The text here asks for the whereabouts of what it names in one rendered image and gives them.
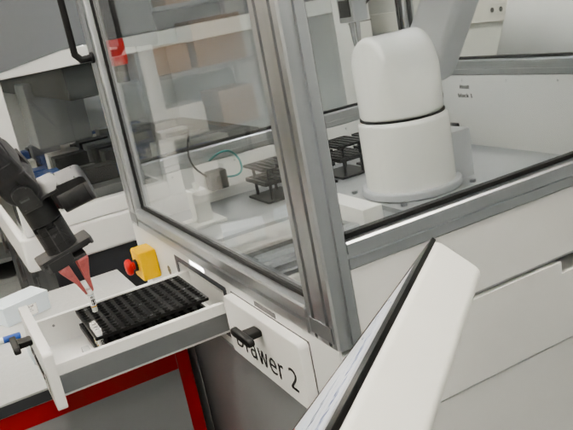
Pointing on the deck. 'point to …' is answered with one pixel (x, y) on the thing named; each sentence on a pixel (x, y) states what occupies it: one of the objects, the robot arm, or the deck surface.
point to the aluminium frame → (482, 223)
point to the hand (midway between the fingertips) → (87, 287)
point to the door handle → (72, 36)
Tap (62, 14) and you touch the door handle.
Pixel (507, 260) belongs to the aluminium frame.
